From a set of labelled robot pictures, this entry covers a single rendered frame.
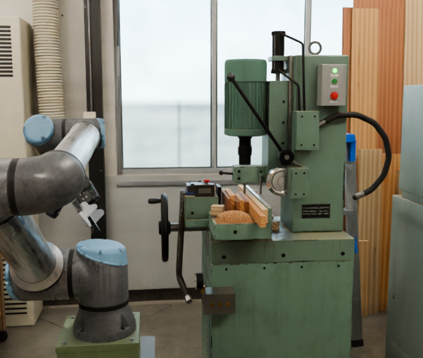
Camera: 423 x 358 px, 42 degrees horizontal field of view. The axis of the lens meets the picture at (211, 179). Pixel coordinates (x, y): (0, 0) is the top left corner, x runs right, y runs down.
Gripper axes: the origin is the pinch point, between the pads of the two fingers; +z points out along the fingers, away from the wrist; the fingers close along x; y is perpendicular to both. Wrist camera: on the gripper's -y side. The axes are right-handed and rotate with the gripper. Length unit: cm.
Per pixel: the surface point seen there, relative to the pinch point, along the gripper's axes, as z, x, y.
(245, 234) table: 26, 27, 43
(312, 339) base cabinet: 75, 57, 46
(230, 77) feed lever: -27, 26, 71
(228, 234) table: 23, 27, 37
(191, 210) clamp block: 6, 46, 32
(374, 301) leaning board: 101, 181, 107
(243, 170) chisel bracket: 3, 51, 59
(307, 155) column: 13, 43, 83
